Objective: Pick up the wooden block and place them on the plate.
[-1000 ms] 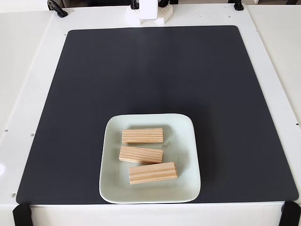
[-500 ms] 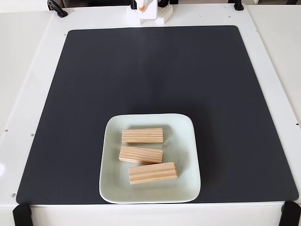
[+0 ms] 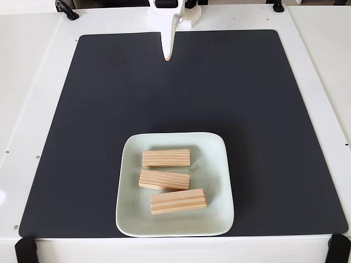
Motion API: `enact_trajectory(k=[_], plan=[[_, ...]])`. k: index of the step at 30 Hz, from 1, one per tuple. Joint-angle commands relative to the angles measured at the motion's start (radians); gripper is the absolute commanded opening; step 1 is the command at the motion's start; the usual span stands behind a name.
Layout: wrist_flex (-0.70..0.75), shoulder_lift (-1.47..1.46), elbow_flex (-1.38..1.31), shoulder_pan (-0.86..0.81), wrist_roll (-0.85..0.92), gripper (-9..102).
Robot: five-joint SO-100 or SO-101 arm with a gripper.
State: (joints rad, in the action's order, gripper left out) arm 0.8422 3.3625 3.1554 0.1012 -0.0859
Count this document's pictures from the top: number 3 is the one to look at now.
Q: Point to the black rubber mat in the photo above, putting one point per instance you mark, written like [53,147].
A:
[82,137]

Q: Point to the pale green square plate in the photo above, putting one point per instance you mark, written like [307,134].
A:
[170,222]

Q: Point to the black table clamp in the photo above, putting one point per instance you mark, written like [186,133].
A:
[340,249]
[25,250]
[278,6]
[67,11]

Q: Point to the black base clamp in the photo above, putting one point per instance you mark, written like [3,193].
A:
[192,3]

